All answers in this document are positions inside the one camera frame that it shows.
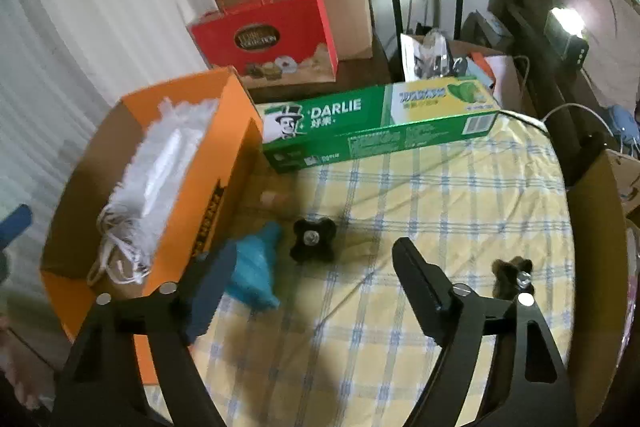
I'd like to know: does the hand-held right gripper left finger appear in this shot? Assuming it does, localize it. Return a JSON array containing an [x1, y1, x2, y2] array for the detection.
[[52, 241, 239, 427]]

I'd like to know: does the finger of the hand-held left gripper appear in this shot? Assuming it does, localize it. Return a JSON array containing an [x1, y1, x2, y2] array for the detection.
[[0, 204, 34, 249]]

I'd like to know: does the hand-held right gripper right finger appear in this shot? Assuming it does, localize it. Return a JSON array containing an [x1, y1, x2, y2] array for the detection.
[[392, 238, 578, 427]]

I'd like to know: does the blue collapsible cup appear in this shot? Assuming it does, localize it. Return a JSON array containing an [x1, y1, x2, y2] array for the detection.
[[222, 222, 283, 310]]

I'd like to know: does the white cord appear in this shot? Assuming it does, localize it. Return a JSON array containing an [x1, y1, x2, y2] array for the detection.
[[86, 202, 153, 288]]

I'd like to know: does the white feather duster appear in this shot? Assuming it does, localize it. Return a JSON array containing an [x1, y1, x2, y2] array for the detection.
[[100, 99, 221, 233]]

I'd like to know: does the orange cardboard box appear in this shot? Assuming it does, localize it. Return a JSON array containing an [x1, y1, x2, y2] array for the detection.
[[40, 67, 265, 388]]

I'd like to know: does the green toothpaste box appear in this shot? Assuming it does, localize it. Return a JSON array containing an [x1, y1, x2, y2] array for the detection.
[[255, 77, 502, 174]]

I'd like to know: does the person's left hand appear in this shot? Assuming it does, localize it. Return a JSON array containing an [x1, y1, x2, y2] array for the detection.
[[0, 317, 43, 410]]

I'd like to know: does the yellow checkered tablecloth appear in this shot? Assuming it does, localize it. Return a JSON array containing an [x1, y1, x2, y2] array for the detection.
[[142, 117, 581, 427]]

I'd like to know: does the brown black star knob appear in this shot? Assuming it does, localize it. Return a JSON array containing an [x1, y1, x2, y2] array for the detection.
[[491, 258, 535, 300]]

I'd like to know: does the white curtain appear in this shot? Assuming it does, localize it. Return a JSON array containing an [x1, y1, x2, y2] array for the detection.
[[0, 0, 221, 228]]

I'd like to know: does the white orange box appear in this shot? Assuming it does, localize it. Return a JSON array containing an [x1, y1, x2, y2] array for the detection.
[[467, 52, 523, 94]]

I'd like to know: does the clear plastic bag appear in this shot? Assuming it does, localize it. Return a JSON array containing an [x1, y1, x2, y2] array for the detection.
[[400, 29, 468, 82]]

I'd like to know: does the red chocolate gift bag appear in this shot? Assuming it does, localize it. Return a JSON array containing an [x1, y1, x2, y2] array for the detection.
[[187, 0, 340, 90]]

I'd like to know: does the blue cloth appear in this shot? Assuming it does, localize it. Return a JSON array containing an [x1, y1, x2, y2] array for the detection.
[[607, 104, 640, 142]]

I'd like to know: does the brown cardboard box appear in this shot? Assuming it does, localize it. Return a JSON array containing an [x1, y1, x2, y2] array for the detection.
[[217, 0, 375, 62]]

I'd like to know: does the black device with light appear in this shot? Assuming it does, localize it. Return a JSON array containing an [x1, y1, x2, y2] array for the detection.
[[542, 7, 590, 68]]

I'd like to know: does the white cable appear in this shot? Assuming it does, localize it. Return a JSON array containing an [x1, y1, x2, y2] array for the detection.
[[542, 102, 621, 142]]

